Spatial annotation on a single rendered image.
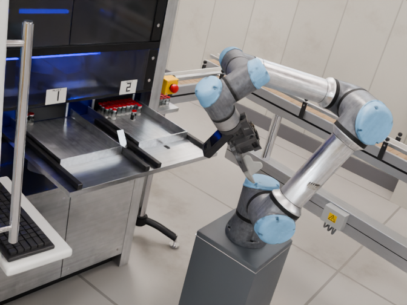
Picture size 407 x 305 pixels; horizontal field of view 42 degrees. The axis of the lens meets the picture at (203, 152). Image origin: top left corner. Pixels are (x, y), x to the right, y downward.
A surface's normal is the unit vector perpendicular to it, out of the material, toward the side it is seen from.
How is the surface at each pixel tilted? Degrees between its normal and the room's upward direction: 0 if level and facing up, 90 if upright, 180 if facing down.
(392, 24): 90
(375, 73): 90
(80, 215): 90
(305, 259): 0
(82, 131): 0
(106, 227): 90
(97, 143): 0
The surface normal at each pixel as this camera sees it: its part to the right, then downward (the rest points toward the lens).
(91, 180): 0.22, -0.87
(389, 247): -0.69, 0.18
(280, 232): 0.11, 0.57
